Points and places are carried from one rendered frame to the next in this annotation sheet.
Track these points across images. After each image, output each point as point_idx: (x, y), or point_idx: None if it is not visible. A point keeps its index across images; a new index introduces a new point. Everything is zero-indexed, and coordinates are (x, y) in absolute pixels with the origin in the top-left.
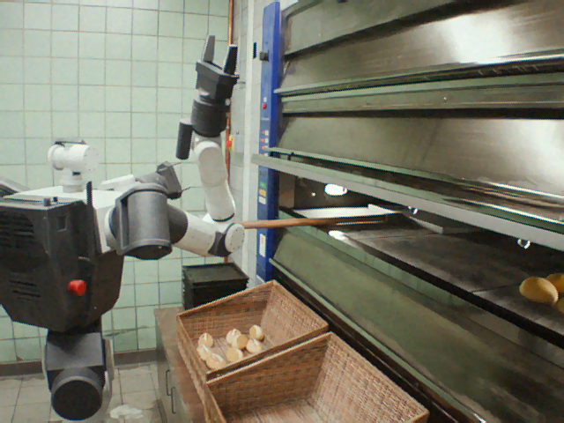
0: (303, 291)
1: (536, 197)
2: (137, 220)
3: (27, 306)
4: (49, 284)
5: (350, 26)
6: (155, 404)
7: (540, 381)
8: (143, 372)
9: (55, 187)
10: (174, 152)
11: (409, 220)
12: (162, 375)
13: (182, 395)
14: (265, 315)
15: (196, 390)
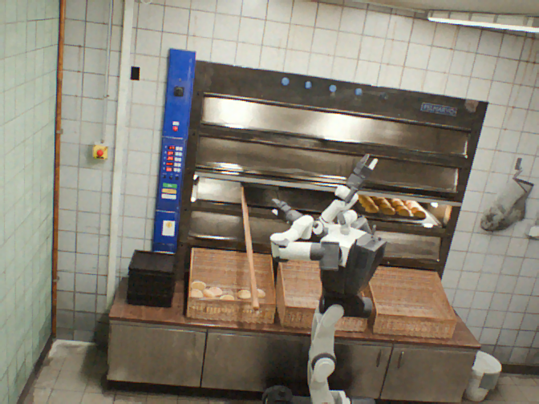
0: (231, 245)
1: (407, 187)
2: (370, 232)
3: (365, 283)
4: (376, 268)
5: (293, 101)
6: (109, 395)
7: (396, 236)
8: (46, 393)
9: (284, 237)
10: (38, 169)
11: (249, 185)
12: (147, 356)
13: (253, 328)
14: (193, 272)
15: (249, 323)
